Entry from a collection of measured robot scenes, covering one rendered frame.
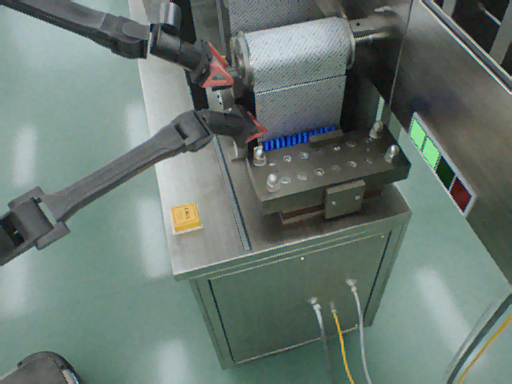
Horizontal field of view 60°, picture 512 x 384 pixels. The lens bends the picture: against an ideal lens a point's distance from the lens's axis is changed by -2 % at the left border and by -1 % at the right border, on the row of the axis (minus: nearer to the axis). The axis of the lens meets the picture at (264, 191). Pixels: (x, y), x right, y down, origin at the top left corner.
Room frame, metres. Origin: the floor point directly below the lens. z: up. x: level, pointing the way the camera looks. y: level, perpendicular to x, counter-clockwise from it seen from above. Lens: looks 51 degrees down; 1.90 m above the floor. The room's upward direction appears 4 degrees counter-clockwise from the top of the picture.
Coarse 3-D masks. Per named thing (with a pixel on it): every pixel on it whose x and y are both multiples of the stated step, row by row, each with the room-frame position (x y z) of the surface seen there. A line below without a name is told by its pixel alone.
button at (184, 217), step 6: (186, 204) 0.76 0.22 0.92; (192, 204) 0.76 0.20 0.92; (174, 210) 0.74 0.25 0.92; (180, 210) 0.74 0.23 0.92; (186, 210) 0.74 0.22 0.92; (192, 210) 0.74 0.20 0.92; (174, 216) 0.72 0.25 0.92; (180, 216) 0.72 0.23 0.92; (186, 216) 0.72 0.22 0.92; (192, 216) 0.72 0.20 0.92; (198, 216) 0.72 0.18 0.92; (174, 222) 0.70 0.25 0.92; (180, 222) 0.70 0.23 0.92; (186, 222) 0.70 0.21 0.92; (192, 222) 0.70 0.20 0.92; (198, 222) 0.70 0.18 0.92; (174, 228) 0.69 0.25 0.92; (180, 228) 0.69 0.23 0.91; (186, 228) 0.69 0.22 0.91
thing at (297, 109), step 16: (320, 80) 0.91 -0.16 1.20; (336, 80) 0.91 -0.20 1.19; (256, 96) 0.87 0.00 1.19; (272, 96) 0.88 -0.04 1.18; (288, 96) 0.89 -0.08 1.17; (304, 96) 0.90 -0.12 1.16; (320, 96) 0.91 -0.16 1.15; (336, 96) 0.92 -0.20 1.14; (256, 112) 0.87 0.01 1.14; (272, 112) 0.88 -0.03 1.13; (288, 112) 0.89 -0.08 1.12; (304, 112) 0.90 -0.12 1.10; (320, 112) 0.91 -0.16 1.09; (336, 112) 0.92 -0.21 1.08; (272, 128) 0.88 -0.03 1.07; (288, 128) 0.89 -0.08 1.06; (304, 128) 0.90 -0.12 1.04; (336, 128) 0.92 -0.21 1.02
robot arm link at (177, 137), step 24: (192, 120) 0.77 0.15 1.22; (144, 144) 0.70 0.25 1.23; (168, 144) 0.70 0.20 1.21; (192, 144) 0.73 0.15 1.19; (120, 168) 0.64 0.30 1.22; (144, 168) 0.66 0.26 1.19; (24, 192) 0.57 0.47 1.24; (72, 192) 0.58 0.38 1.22; (96, 192) 0.59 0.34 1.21; (48, 240) 0.49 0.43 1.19
